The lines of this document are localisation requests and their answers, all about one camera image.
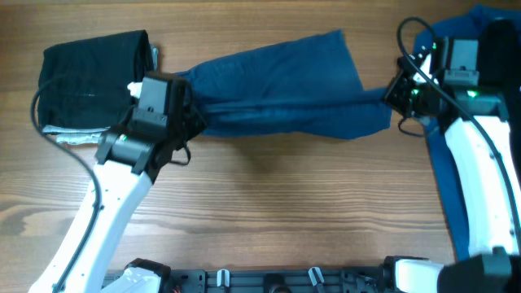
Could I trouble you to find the blue denim shorts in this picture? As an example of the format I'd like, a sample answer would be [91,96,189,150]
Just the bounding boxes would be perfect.
[180,30,392,140]

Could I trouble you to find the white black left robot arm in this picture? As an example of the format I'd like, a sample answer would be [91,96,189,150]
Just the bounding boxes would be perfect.
[30,72,207,292]

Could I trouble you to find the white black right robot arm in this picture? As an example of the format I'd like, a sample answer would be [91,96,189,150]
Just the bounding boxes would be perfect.
[383,37,520,292]

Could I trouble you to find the blue shirt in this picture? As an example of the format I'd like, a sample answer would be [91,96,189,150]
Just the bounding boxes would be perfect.
[425,5,520,260]

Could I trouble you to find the folded black garment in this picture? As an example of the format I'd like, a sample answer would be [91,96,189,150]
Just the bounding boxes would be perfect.
[37,30,154,129]

